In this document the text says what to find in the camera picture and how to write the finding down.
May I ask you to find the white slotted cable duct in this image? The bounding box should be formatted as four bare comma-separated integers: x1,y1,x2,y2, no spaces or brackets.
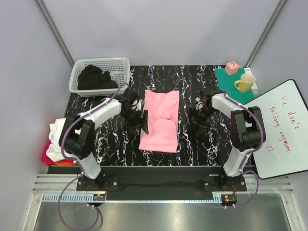
42,192,223,203

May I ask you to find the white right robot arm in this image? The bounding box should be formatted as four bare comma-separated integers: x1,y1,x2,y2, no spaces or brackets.
186,89,266,191

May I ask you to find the magenta folded t shirt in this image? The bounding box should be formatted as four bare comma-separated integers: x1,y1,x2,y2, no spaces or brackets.
41,142,73,166

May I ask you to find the orange folded t shirt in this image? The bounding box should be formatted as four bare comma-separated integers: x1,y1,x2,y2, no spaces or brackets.
50,160,74,166

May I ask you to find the yellow mug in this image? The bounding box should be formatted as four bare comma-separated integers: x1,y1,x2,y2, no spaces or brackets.
234,73,256,93

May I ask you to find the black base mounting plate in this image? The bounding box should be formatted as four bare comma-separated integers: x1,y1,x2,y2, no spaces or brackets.
77,166,247,192

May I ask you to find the white folded t shirt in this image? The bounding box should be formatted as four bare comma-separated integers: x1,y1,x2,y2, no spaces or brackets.
46,118,73,162

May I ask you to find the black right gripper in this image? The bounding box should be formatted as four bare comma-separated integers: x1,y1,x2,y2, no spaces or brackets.
183,107,217,137

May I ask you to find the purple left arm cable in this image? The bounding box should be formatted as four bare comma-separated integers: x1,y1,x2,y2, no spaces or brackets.
57,83,129,228

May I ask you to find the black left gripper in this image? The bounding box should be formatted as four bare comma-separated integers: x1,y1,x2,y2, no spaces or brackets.
121,108,148,136

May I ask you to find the green cutting mat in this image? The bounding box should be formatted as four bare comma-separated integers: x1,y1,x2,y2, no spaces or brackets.
215,67,260,104

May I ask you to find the white whiteboard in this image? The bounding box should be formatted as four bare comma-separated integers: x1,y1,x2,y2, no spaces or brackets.
246,79,308,179

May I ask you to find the black t shirt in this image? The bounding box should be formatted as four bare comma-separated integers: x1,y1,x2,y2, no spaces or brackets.
77,65,118,90

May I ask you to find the pink t shirt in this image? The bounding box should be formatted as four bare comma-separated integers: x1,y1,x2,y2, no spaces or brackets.
139,90,180,153

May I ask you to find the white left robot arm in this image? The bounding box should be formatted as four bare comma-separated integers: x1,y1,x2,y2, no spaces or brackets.
58,88,149,191

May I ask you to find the white plastic basket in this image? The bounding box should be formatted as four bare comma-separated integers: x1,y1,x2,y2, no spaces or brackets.
69,57,130,97

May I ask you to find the pink cube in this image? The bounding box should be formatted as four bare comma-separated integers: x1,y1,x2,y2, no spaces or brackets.
225,61,239,76

